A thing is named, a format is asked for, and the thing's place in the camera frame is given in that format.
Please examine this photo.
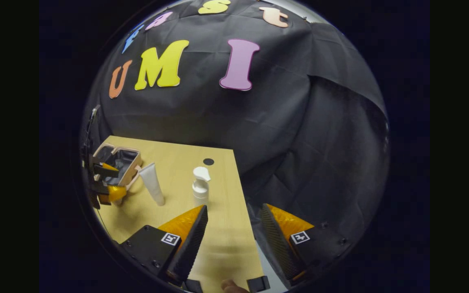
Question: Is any white squeeze tube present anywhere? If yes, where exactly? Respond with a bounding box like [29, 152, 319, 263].
[138, 162, 166, 207]

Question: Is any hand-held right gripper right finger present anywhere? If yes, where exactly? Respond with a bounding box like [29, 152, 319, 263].
[260, 203, 354, 288]

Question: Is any black backdrop cloth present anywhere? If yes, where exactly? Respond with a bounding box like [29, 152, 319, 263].
[81, 0, 390, 281]

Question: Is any small beige suitcase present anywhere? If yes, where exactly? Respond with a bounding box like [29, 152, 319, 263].
[92, 142, 144, 204]

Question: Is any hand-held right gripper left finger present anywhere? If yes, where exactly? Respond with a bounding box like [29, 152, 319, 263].
[119, 204, 209, 286]

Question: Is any white pump bottle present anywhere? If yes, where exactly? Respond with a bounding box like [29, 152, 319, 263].
[192, 166, 211, 209]

